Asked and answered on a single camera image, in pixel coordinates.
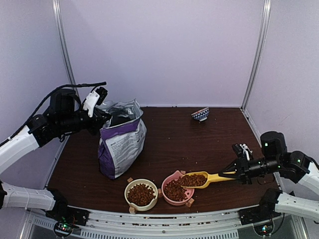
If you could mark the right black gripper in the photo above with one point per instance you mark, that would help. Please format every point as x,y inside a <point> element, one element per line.
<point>241,171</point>

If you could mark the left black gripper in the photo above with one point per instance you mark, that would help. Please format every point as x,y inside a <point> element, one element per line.
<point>98,119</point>

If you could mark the yellow plastic scoop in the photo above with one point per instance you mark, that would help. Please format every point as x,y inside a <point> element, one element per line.
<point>211,178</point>

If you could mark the purple puppy food bag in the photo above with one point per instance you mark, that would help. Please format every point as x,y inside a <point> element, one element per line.
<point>122,138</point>

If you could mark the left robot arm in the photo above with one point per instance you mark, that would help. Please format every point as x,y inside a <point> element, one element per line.
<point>65,115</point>

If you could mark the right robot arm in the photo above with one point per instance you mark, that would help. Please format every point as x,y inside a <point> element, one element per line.
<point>295,166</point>

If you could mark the pink cat-ear pet bowl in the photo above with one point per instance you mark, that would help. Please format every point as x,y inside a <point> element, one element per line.
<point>176,176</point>

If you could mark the brown kibble pet food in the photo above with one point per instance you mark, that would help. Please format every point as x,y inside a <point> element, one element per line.
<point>141,195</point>

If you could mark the cream pet bowl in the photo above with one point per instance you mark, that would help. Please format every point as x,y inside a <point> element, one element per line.
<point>141,181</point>

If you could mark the grey bowl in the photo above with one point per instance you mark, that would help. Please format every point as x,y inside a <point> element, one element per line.
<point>106,105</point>

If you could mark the kibble in yellow scoop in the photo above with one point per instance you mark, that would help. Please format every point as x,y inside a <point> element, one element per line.
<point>194,180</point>

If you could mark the wooden block front right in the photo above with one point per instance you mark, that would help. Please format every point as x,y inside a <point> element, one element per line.
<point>190,202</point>

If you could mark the right circuit board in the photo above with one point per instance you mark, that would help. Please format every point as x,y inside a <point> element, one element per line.
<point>264,229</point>

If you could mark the circuit board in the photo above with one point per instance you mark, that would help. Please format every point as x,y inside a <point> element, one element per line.
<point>264,229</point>
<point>63,230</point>

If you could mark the kibble in pink bowl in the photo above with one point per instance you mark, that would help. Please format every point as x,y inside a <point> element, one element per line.
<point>174,191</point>

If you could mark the blue zigzag patterned bowl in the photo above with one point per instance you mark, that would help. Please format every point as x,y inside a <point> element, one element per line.
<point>201,114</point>

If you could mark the wooden block between bowls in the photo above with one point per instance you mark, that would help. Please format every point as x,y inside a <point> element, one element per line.
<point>160,193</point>

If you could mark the wooden block front left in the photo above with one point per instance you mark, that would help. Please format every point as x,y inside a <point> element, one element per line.
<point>132,210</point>

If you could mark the left circuit board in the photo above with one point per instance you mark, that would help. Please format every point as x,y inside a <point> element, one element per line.
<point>63,230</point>

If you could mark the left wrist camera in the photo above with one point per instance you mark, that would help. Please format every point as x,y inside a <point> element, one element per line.
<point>94,98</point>

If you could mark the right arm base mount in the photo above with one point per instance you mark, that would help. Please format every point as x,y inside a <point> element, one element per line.
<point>262,212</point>

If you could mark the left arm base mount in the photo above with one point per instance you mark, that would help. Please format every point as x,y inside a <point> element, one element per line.
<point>64,213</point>

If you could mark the front aluminium rail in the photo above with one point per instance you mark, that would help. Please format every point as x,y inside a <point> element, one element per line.
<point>225,224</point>

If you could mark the left aluminium frame post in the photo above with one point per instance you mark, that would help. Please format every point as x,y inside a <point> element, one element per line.
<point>62,39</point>

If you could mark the aluminium frame post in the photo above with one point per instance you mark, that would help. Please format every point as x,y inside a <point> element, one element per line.
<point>62,39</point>
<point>264,26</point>

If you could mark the right aluminium frame post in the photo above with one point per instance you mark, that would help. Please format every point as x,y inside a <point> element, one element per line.
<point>264,26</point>

